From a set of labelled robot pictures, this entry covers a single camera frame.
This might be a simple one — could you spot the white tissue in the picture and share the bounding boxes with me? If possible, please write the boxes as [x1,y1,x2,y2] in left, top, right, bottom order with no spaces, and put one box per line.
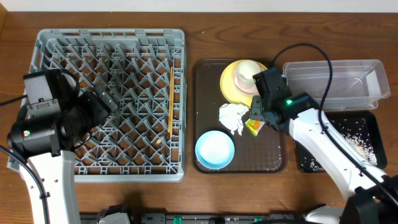
[219,103,249,136]

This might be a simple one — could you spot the wooden chopstick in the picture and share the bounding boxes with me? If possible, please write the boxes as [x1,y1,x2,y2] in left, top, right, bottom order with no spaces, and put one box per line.
[169,67,174,139]
[168,67,174,138]

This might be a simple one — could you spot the light blue bowl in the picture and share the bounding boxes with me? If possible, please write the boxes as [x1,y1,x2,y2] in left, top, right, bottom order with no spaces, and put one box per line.
[195,131,235,170]

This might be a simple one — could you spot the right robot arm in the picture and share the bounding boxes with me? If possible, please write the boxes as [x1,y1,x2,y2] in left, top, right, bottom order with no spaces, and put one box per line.
[251,92,397,223]

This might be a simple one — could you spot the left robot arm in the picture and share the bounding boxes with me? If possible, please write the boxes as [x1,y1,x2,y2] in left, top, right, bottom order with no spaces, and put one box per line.
[7,85,118,223]

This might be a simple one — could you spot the grey plastic dishwasher rack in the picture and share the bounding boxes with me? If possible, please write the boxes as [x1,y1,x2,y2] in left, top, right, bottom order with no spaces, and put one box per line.
[6,28,187,184]

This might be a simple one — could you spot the yellow green snack wrapper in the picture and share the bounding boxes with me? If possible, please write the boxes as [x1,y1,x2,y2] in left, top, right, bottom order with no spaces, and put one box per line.
[245,119,265,136]

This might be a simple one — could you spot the pink shallow bowl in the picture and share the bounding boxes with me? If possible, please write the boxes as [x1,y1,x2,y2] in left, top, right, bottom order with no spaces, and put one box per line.
[233,70,258,95]

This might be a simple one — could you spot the yellow round plate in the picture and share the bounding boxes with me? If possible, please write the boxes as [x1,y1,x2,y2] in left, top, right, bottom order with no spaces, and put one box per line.
[220,60,267,108]

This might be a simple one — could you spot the dark brown serving tray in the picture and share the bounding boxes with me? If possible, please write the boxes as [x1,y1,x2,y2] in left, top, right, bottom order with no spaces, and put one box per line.
[193,59,286,174]

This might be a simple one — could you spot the white cup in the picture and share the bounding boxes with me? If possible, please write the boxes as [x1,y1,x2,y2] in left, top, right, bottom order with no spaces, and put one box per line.
[236,60,261,90]

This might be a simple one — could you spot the clear plastic bin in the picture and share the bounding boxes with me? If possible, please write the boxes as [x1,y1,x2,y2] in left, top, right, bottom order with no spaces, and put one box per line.
[282,59,391,111]

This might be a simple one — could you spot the black rectangular tray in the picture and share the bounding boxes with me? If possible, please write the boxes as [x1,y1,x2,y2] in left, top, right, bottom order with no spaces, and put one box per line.
[294,111,387,173]

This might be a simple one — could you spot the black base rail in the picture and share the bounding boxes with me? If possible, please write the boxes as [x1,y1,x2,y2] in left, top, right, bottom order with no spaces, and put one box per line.
[79,212,312,224]

